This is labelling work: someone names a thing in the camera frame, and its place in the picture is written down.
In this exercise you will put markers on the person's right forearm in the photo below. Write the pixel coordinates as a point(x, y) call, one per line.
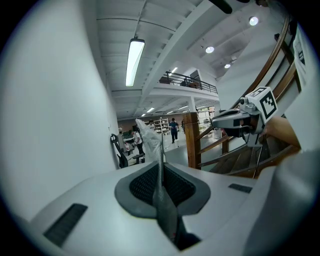
point(282, 130)

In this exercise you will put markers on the cluttered office desk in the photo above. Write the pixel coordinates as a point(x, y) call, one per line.
point(128, 140)

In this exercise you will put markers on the round ceiling spotlight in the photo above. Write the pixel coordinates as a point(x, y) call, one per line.
point(253, 21)
point(209, 49)
point(227, 66)

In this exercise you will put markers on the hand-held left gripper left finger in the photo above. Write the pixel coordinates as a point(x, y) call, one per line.
point(100, 212)

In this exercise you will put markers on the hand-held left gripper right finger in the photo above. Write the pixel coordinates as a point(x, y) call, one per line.
point(225, 212)

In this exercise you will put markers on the long ceiling tube lamp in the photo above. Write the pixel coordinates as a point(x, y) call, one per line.
point(135, 62)

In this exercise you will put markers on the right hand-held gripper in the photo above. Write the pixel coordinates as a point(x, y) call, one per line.
point(267, 105)

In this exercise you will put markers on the black office chair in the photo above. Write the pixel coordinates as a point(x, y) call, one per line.
point(122, 157)

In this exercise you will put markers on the black mezzanine railing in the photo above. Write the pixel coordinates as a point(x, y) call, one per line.
point(190, 81)

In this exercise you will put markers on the brown wooden staircase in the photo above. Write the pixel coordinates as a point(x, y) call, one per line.
point(191, 140)

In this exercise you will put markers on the white shelving unit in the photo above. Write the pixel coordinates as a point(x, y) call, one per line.
point(162, 126)

